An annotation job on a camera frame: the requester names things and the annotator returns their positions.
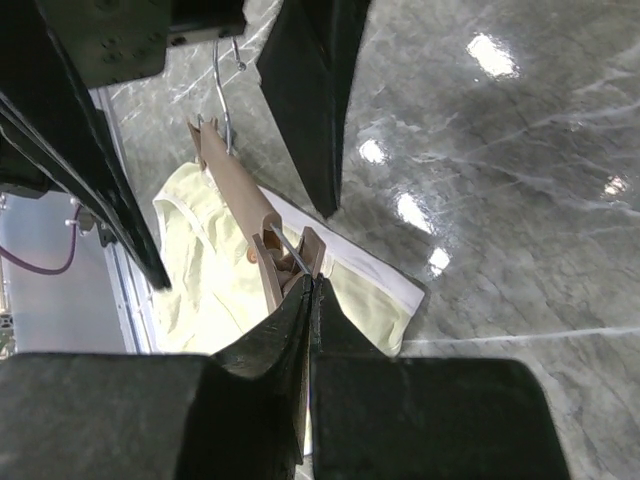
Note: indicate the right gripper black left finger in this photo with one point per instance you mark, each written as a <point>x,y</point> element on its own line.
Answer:
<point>238,414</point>

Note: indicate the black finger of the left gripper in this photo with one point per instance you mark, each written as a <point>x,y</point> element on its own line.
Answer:
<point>306,69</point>

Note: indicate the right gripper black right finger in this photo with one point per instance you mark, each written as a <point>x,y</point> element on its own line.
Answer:
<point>376,417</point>

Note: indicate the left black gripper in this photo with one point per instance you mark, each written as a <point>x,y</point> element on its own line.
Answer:
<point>48,115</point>

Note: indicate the pale yellow underwear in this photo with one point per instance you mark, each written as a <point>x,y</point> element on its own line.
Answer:
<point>216,294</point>

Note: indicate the aluminium mounting rail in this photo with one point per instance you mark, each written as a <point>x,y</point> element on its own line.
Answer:
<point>124,322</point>

